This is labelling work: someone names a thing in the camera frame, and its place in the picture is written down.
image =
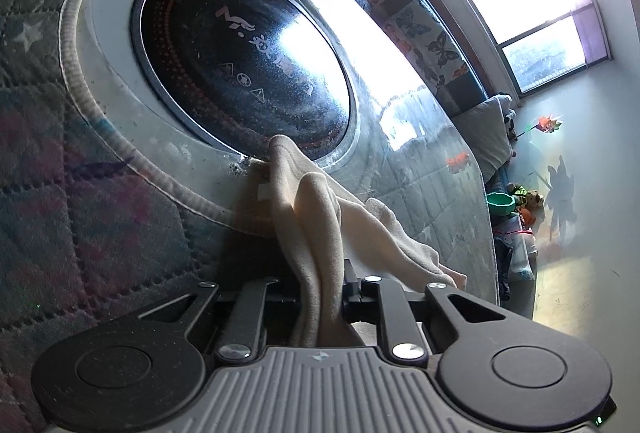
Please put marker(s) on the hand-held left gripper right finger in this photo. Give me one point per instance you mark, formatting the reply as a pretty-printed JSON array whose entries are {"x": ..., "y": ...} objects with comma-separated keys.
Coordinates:
[{"x": 350, "y": 295}]

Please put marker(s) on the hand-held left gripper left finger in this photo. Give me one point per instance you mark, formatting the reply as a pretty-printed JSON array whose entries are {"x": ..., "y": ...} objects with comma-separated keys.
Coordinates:
[{"x": 250, "y": 308}]

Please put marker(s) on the beige garment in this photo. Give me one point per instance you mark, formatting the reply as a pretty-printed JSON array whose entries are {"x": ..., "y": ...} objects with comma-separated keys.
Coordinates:
[{"x": 320, "y": 223}]

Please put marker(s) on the dark clothes pile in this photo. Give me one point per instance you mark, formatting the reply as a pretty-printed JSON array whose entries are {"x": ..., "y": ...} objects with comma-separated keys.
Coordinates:
[{"x": 502, "y": 265}]

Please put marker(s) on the green bowl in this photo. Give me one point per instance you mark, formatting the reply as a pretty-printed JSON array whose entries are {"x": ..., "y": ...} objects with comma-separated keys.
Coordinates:
[{"x": 500, "y": 204}]

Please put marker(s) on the white plastic bag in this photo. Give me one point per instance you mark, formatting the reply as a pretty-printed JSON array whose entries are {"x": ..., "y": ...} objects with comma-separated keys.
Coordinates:
[{"x": 524, "y": 258}]

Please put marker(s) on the plush toys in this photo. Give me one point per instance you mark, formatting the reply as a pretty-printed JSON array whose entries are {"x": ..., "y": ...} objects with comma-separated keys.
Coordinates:
[{"x": 527, "y": 205}]

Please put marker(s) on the grey pillow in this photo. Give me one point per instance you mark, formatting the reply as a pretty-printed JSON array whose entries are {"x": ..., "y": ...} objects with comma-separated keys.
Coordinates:
[{"x": 492, "y": 138}]

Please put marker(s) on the round induction cooktop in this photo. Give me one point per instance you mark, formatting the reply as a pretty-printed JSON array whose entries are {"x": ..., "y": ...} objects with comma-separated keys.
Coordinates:
[{"x": 240, "y": 63}]

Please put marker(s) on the colourful pinwheel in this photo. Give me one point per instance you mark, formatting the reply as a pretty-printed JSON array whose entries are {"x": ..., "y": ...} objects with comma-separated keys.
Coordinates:
[{"x": 546, "y": 124}]

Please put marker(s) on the window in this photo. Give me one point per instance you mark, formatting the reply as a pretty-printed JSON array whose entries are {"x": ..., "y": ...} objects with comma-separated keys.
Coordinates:
[{"x": 525, "y": 3}]

